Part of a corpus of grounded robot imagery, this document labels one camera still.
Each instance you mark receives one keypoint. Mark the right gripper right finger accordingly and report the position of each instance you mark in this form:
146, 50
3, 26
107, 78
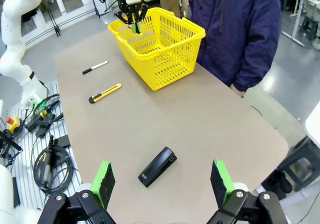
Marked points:
220, 181

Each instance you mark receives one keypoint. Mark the yellow plastic shopping basket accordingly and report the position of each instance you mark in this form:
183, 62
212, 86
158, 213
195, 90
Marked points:
175, 69

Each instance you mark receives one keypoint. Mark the white marker with black cap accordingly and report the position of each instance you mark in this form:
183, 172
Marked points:
95, 67

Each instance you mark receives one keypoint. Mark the black metal frame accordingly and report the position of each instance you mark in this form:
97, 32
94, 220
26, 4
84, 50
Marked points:
10, 144

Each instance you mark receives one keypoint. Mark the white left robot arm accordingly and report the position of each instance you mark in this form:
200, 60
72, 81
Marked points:
12, 59

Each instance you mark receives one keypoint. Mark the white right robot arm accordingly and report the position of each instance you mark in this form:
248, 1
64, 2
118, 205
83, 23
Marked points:
5, 184

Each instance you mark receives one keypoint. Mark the person's left hand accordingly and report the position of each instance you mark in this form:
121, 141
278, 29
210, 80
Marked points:
238, 91

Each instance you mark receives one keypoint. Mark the white legged far desk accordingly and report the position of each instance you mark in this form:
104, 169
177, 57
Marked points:
297, 21

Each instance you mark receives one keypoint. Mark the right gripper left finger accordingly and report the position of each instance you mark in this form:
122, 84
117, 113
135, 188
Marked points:
105, 181

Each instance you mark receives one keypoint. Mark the person in purple jacket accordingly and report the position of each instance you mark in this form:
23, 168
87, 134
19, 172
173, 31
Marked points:
237, 34

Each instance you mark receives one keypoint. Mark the white side table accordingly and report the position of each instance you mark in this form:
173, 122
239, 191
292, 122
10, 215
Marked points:
313, 124

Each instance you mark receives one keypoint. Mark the white slatted floor platform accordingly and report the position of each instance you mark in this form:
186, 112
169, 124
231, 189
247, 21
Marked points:
25, 164

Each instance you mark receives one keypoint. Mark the person's left forearm purple sleeve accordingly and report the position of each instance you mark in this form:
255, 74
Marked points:
255, 69

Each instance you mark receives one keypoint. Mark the black stapler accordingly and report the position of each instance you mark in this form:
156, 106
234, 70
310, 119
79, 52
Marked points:
157, 166

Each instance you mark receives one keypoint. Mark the black flat box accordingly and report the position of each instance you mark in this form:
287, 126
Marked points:
62, 142

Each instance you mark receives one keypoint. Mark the large black stool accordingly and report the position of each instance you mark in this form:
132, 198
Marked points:
300, 164

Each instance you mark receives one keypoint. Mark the black tripod stand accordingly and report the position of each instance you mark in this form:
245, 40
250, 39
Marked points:
56, 26

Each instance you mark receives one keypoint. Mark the yellow utility knife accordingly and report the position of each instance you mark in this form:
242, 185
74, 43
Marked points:
105, 93

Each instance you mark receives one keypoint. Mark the small black stool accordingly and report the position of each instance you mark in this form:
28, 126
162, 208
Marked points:
310, 25

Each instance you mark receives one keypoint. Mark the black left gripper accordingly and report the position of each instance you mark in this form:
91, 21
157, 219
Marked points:
132, 7

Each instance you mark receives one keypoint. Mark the yellow emergency stop box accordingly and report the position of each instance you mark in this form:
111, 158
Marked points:
13, 124

